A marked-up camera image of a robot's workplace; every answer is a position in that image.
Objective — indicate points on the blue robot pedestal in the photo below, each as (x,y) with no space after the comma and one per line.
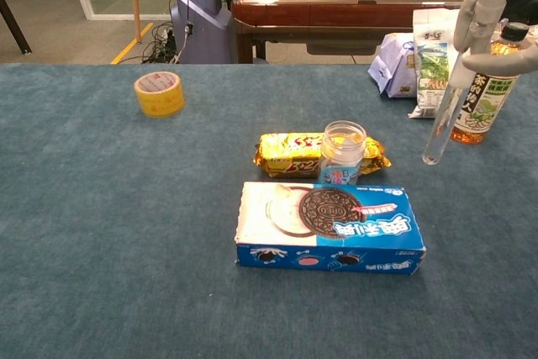
(202,27)

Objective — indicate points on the blue table mat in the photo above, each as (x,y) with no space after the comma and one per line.
(105,207)

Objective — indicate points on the brown mahjong table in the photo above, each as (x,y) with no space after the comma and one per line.
(294,14)

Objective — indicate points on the black slanted table leg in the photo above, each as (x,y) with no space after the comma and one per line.
(14,27)

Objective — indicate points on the clear plastic jar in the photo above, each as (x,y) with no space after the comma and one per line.
(340,174)

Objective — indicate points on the amber tea bottle black cap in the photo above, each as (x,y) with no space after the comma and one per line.
(483,115)

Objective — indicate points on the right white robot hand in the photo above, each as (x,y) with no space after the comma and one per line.
(464,18)

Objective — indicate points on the green white snack bag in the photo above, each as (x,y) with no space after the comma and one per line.
(430,69)

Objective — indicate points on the blue Oreo cookie box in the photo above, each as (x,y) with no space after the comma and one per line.
(370,228)

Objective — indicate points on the black bag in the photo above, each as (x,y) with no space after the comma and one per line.
(523,6)

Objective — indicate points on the pale lilac paper bag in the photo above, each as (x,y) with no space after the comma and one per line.
(395,69)

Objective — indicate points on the golden biscuit packet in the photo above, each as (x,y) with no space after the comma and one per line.
(286,153)

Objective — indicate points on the yellow tape roll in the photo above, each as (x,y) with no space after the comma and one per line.
(159,104)

